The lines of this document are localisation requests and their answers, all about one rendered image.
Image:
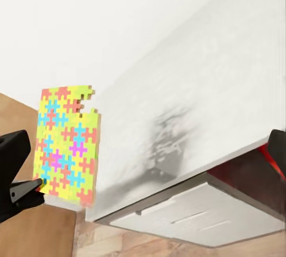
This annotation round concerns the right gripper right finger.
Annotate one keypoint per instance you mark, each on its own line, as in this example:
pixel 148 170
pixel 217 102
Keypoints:
pixel 277 148

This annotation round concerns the desk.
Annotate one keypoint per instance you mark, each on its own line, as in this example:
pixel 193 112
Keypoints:
pixel 180 128

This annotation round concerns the swivel chair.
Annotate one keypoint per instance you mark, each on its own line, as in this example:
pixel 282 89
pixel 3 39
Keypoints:
pixel 264 152

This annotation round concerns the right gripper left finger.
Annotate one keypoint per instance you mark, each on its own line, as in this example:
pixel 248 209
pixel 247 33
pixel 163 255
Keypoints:
pixel 14 150

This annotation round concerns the jigsaw puzzle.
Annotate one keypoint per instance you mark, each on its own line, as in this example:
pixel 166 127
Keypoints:
pixel 67 147

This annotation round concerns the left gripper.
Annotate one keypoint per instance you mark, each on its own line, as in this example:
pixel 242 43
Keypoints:
pixel 20 197

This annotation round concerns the sliding door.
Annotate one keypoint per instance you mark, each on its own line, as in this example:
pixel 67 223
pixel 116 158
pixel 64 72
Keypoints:
pixel 15 116
pixel 41 231

